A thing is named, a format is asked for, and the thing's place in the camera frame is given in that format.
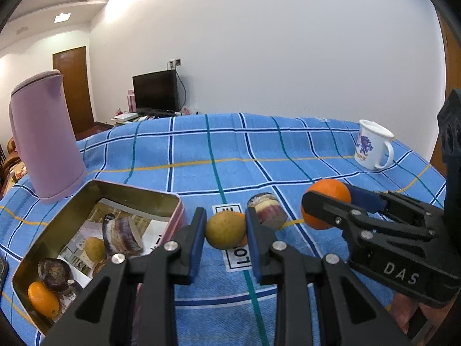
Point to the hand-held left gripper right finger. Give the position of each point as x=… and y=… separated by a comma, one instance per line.
x=252, y=248

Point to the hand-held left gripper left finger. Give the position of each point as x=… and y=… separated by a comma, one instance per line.
x=197, y=245

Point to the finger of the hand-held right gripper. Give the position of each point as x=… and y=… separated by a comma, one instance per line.
x=363, y=196
x=324, y=207

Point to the orange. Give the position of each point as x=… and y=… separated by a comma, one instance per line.
x=42, y=300
x=327, y=189
x=242, y=217

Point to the yellow-brown kiwi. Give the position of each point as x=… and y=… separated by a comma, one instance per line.
x=94, y=249
x=225, y=229

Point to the rectangular metal tin box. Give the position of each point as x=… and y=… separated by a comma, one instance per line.
x=126, y=194

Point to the person's right hand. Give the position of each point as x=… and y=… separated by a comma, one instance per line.
x=405, y=311

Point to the white printed label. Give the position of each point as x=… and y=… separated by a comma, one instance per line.
x=237, y=256

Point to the wrapped layered cake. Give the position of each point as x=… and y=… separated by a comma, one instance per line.
x=268, y=209

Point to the white printed mug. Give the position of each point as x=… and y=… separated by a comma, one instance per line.
x=367, y=144

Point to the blue plaid tablecloth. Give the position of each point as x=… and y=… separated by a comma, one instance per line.
x=252, y=140

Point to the white book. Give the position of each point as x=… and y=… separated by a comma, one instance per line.
x=124, y=116

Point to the pink carton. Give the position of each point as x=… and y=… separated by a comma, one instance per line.
x=131, y=101

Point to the black television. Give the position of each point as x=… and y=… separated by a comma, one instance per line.
x=155, y=90

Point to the pink electric kettle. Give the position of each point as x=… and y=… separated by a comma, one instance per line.
x=46, y=133

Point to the brown wooden door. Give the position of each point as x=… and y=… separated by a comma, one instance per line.
x=72, y=86

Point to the brown leather sofa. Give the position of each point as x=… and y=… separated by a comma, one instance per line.
x=12, y=147

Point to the square ceiling light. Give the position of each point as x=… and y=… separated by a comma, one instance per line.
x=62, y=17

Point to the white wall socket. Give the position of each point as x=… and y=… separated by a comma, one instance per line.
x=174, y=63

